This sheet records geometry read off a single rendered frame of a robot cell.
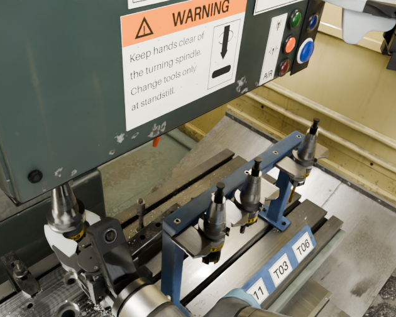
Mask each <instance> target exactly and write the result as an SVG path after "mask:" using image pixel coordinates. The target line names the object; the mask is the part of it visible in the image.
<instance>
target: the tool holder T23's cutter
mask: <svg viewBox="0 0 396 317"><path fill-rule="evenodd" d="M220 257H221V249H220V250H219V251H217V252H211V253H210V254H209V255H207V256H206V257H201V258H202V263H205V264H207V265H209V263H210V262H214V265H215V264H216V263H218V262H219V261H220Z"/></svg>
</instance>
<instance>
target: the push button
mask: <svg viewBox="0 0 396 317"><path fill-rule="evenodd" d="M313 51H314V42H312V41H308V42H307V43H306V44H305V45H304V46H303V48H302V50H301V53H300V61H301V62H306V61H308V60H309V59H310V57H311V56H312V54H313Z"/></svg>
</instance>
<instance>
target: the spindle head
mask: <svg viewBox="0 0 396 317"><path fill-rule="evenodd" d="M185 1H190V0H168V1H163V2H159V3H154V4H149V5H146V6H140V7H137V8H131V9H128V0H0V189H1V190H2V191H3V192H4V193H5V194H6V195H7V197H8V198H9V199H10V200H11V201H12V202H13V204H14V205H15V206H16V207H18V206H21V205H23V204H25V203H27V202H29V201H31V200H33V199H35V198H37V197H39V196H41V195H43V194H45V193H47V192H49V191H51V190H53V189H55V188H57V187H59V186H61V185H63V184H65V183H67V182H69V181H71V180H73V179H75V178H77V177H79V176H81V175H83V174H85V173H87V172H89V171H91V170H93V169H95V168H97V167H99V166H101V165H103V164H105V163H107V162H109V161H111V160H113V159H115V158H117V157H119V156H121V155H123V154H125V153H127V152H129V151H131V150H133V149H135V148H137V147H140V146H142V145H144V144H146V143H148V142H150V141H152V140H154V139H156V138H158V137H160V136H162V135H164V134H166V133H168V132H170V131H172V130H174V129H176V128H178V127H180V126H182V125H184V124H186V123H188V122H190V121H192V120H194V119H196V118H198V117H200V116H202V115H203V114H206V113H208V112H210V111H212V110H213V109H216V108H218V107H220V106H222V105H223V104H226V103H228V102H230V101H232V100H234V99H236V98H237V97H240V96H242V95H244V94H246V93H247V92H250V91H252V90H254V89H256V88H258V87H260V86H262V85H264V84H266V83H268V82H270V81H272V80H274V79H276V78H278V77H279V76H278V75H277V68H278V65H279V63H280V62H281V61H282V60H283V59H284V58H285V57H288V58H289V59H290V67H289V70H288V71H287V73H288V72H290V71H291V68H292V64H293V61H294V57H295V52H296V49H297V44H298V41H299V37H300V32H301V29H302V24H303V21H304V16H305V12H306V9H307V5H308V2H309V0H301V1H298V2H295V3H292V4H288V5H285V6H282V7H279V8H275V9H272V10H269V11H265V12H263V13H259V14H256V15H253V10H254V5H255V0H247V2H246V10H245V18H244V22H243V30H242V35H241V43H240V47H239V55H238V63H237V68H236V75H235V80H234V83H232V84H229V85H227V86H225V87H222V88H220V89H218V90H216V91H214V92H212V93H210V94H207V95H205V96H203V97H200V98H199V99H196V100H194V101H192V102H190V103H187V104H185V105H183V106H181V107H179V108H177V109H175V110H172V111H170V112H168V113H165V114H163V115H161V116H159V117H157V118H155V119H153V120H150V121H148V122H146V123H143V124H142V125H140V126H137V127H135V128H133V129H131V130H128V131H126V112H125V100H124V76H123V52H122V39H121V16H126V15H129V14H134V13H139V12H142V11H147V10H150V9H155V8H160V7H164V6H168V5H171V4H177V3H182V2H185ZM297 8H300V9H301V10H302V19H301V22H300V24H299V26H298V27H297V28H296V29H295V30H294V31H290V30H289V29H288V20H289V17H290V15H291V13H292V12H293V10H295V9H297ZM286 13H287V19H286V22H285V28H284V31H283V37H282V42H281V45H280V50H279V54H278V59H277V64H276V68H275V73H274V76H273V79H272V80H270V81H268V82H266V83H264V84H262V85H260V86H259V82H260V76H261V70H262V67H263V61H264V57H265V51H266V47H267V41H268V36H269V32H270V25H271V22H272V18H274V17H277V16H280V15H283V14H286ZM290 34H294V35H295V36H296V43H295V47H294V49H293V50H292V51H291V52H290V53H289V54H288V55H284V54H283V53H282V46H283V43H284V41H285V39H286V38H287V37H288V36H289V35H290Z"/></svg>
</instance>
